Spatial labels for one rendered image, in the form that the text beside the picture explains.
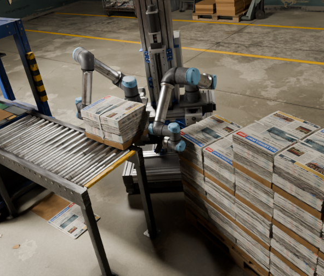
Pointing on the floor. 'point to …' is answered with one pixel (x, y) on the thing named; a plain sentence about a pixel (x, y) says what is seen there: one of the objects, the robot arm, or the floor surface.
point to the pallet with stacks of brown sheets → (221, 9)
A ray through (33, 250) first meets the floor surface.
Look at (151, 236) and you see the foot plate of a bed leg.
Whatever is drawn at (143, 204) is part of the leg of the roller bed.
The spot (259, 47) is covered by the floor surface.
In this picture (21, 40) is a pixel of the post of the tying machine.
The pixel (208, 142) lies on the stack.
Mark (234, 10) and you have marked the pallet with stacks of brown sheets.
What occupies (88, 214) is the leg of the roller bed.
